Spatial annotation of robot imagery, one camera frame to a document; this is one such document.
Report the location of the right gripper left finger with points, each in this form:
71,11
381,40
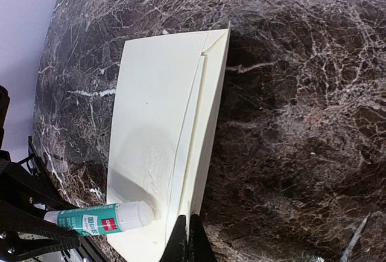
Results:
176,249

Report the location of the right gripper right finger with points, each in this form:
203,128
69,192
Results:
200,249

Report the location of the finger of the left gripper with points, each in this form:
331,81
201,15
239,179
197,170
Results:
23,192
25,236

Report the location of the green white glue stick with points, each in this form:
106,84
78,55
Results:
103,220

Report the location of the cream paper envelope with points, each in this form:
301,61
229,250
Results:
164,119

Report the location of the black front table rail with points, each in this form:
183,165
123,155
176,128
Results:
88,251

